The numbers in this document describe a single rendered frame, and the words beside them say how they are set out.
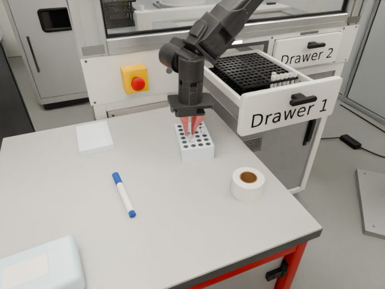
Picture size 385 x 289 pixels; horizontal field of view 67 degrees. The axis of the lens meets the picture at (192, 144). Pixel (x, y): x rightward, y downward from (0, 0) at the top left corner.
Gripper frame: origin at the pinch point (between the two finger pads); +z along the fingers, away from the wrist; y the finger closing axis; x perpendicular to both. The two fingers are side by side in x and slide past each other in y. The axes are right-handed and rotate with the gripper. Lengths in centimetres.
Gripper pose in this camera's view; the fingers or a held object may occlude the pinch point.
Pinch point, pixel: (189, 131)
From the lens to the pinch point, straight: 74.9
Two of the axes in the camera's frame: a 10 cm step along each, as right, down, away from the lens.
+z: -0.3, 8.1, 5.9
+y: -9.8, 1.0, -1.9
